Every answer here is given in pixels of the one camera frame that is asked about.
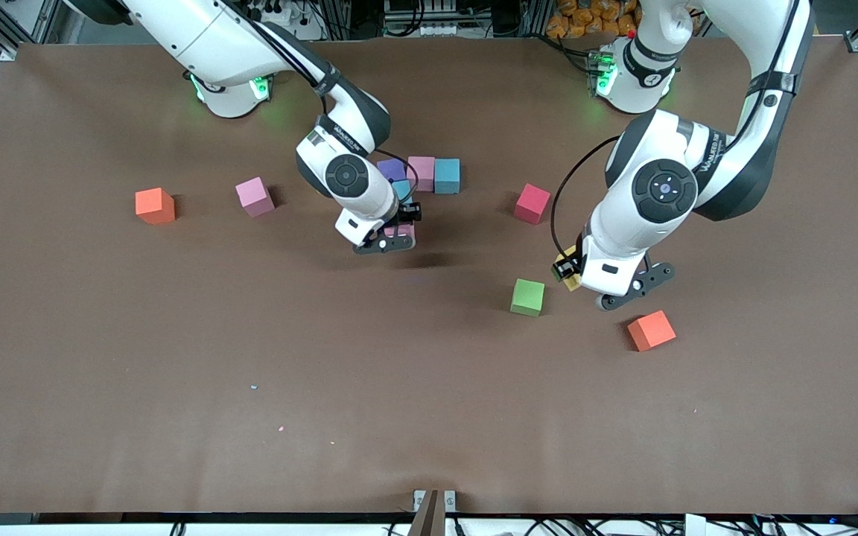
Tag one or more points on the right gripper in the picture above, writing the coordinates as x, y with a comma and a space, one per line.
407, 212

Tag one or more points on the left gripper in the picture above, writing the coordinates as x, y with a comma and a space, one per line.
567, 266

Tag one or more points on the pink foam block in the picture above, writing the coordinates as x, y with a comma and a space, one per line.
255, 196
405, 231
423, 173

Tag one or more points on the yellow foam block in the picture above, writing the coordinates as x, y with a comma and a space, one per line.
572, 285

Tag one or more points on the blue foam block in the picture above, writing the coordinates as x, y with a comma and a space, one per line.
447, 176
401, 190

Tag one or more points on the purple foam block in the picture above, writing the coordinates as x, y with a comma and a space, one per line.
390, 170

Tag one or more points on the green foam block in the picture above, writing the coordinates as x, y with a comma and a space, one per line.
527, 298

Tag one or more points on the red foam block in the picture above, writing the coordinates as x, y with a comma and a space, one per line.
532, 204

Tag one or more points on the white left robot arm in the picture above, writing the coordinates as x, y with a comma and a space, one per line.
764, 37

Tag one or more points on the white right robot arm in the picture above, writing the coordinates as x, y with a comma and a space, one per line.
205, 37

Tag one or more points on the orange foam block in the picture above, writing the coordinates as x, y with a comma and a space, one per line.
651, 331
155, 206

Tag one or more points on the white terminal block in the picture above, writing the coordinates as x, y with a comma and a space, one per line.
440, 30

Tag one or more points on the white power strip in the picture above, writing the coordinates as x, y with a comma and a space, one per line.
308, 26

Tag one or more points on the orange mesh bag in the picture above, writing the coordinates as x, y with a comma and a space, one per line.
585, 22

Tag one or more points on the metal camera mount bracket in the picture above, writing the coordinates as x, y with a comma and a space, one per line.
433, 514

